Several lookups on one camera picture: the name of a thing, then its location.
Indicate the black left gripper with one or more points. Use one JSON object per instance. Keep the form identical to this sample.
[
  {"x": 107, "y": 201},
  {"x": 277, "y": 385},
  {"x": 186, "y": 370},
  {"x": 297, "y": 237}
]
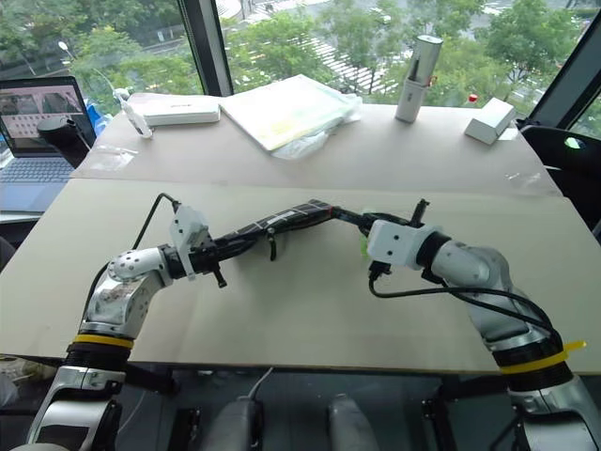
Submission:
[{"x": 204, "y": 258}]

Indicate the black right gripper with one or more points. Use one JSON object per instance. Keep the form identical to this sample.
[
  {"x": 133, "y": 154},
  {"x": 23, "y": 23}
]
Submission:
[{"x": 389, "y": 217}]

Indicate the green highlighter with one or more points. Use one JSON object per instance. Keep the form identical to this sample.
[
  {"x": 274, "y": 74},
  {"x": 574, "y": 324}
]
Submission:
[{"x": 364, "y": 246}]

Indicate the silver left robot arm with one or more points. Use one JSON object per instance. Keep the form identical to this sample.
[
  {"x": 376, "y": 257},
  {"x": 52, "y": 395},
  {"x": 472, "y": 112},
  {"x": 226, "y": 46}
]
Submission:
[{"x": 119, "y": 300}]

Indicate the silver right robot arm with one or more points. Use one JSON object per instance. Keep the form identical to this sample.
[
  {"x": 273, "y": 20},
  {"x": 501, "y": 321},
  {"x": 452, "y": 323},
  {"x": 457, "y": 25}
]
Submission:
[{"x": 488, "y": 282}]

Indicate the crumpled clear plastic wrap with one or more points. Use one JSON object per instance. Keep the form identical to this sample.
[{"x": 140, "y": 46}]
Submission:
[{"x": 349, "y": 105}]

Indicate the white plastic-wrapped book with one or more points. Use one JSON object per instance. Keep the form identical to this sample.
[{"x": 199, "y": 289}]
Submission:
[{"x": 282, "y": 110}]

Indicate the flat white box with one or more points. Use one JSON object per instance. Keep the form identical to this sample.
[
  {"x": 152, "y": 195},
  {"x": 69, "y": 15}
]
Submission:
[{"x": 180, "y": 110}]

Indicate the clear plastic bag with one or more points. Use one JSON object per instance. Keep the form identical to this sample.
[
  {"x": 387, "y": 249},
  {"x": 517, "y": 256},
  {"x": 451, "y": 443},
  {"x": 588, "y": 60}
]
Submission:
[{"x": 112, "y": 156}]

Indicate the white and silver bottle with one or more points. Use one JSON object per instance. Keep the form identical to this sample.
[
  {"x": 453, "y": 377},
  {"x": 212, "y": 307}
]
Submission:
[{"x": 418, "y": 80}]

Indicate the white item in clear package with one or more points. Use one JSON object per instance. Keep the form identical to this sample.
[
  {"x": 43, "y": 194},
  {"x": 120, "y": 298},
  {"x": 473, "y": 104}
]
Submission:
[{"x": 136, "y": 119}]

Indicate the small white box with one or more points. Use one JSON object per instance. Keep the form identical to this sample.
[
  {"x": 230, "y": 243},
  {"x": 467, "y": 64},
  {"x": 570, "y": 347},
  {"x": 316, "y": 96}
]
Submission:
[{"x": 488, "y": 121}]

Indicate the small red cap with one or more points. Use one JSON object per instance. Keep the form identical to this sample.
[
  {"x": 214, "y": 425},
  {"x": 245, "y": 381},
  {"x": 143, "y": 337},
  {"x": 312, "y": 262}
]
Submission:
[{"x": 473, "y": 97}]

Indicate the small clear plastic piece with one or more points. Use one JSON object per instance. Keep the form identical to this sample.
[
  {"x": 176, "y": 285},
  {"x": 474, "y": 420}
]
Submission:
[{"x": 522, "y": 178}]

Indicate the dark rounded shape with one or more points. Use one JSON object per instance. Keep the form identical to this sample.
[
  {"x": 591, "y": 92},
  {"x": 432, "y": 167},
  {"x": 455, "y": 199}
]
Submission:
[{"x": 240, "y": 423}]

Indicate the blue plastic item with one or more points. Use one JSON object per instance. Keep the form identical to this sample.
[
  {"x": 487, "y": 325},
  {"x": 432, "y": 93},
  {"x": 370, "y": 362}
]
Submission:
[{"x": 96, "y": 115}]

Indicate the dark window pillar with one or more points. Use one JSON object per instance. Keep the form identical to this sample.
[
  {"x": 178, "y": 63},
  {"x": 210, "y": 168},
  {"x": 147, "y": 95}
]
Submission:
[
  {"x": 563, "y": 70},
  {"x": 206, "y": 47}
]

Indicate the black cylindrical device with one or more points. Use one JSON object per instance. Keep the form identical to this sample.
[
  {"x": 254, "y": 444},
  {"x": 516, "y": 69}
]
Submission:
[{"x": 61, "y": 138}]

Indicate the open laptop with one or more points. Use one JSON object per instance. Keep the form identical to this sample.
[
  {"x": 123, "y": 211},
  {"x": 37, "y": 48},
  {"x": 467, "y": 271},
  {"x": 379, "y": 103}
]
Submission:
[{"x": 33, "y": 174}]

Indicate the black chair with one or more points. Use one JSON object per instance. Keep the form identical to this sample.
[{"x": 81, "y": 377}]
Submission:
[{"x": 563, "y": 160}]

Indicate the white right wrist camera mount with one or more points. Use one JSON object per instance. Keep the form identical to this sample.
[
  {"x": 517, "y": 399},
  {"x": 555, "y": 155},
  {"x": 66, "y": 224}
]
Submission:
[{"x": 394, "y": 244}]

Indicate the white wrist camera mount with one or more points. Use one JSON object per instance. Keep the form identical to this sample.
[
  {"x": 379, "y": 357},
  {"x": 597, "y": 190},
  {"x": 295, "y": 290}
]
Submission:
[
  {"x": 394, "y": 244},
  {"x": 185, "y": 225}
]

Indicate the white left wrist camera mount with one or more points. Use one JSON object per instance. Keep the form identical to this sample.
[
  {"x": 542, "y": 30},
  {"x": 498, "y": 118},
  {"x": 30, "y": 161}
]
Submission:
[{"x": 185, "y": 225}]

